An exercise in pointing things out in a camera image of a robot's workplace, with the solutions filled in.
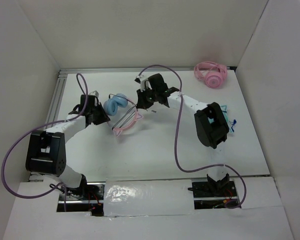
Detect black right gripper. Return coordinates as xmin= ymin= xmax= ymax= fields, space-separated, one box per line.
xmin=137 ymin=85 xmax=159 ymax=109

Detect blue pink cat-ear headphones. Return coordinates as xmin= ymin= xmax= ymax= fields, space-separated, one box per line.
xmin=103 ymin=93 xmax=144 ymax=137

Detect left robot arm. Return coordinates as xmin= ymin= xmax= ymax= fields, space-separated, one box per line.
xmin=25 ymin=91 xmax=110 ymax=200

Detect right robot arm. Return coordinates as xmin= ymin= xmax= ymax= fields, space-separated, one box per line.
xmin=134 ymin=73 xmax=230 ymax=196

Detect teal cat-ear headphones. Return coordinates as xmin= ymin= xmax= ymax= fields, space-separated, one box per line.
xmin=220 ymin=105 xmax=237 ymax=134

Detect white taped cover plate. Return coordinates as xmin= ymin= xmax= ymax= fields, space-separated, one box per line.
xmin=103 ymin=179 xmax=195 ymax=217

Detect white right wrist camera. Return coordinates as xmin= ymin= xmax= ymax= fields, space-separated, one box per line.
xmin=134 ymin=74 xmax=150 ymax=92

